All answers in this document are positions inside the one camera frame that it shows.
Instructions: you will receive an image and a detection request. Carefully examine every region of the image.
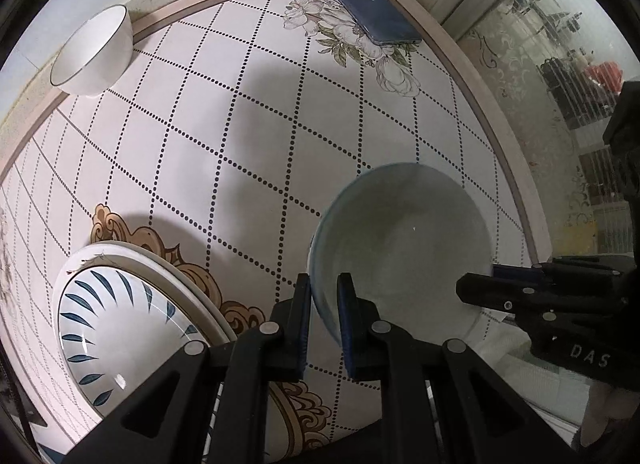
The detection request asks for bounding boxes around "white bowl with blue pattern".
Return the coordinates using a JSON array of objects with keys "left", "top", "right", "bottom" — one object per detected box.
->
[{"left": 308, "top": 163, "right": 496, "bottom": 351}]

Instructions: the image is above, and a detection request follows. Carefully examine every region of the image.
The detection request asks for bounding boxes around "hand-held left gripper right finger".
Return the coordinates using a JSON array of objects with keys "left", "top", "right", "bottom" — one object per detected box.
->
[{"left": 336, "top": 271, "right": 581, "bottom": 464}]

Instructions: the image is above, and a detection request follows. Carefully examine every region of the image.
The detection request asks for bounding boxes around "floral diamond-pattern tablecloth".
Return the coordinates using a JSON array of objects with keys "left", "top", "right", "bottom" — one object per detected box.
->
[{"left": 0, "top": 0, "right": 551, "bottom": 464}]

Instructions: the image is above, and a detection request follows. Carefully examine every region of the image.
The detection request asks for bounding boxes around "white bowl with dark rim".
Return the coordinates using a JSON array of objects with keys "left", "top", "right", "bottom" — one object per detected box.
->
[{"left": 49, "top": 4, "right": 134, "bottom": 98}]

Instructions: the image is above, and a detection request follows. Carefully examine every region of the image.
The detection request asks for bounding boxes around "blue smartphone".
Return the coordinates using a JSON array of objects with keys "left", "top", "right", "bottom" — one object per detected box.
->
[{"left": 320, "top": 0, "right": 423, "bottom": 45}]

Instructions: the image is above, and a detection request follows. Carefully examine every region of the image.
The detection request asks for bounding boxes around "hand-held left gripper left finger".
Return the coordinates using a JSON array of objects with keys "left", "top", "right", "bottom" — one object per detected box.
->
[{"left": 62, "top": 271, "right": 313, "bottom": 464}]

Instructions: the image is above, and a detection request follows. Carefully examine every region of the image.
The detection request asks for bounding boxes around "blue striped white plate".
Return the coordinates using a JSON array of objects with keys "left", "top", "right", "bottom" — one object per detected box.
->
[{"left": 57, "top": 267, "right": 221, "bottom": 407}]

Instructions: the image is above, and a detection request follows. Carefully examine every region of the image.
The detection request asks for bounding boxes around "white plate with floral print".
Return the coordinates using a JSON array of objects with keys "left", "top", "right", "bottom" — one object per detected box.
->
[{"left": 51, "top": 241, "right": 238, "bottom": 425}]

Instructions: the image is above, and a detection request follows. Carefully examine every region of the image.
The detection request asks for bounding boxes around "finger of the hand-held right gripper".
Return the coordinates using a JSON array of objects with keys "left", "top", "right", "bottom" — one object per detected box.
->
[
  {"left": 456, "top": 271, "right": 556, "bottom": 317},
  {"left": 492, "top": 264, "right": 547, "bottom": 286}
]

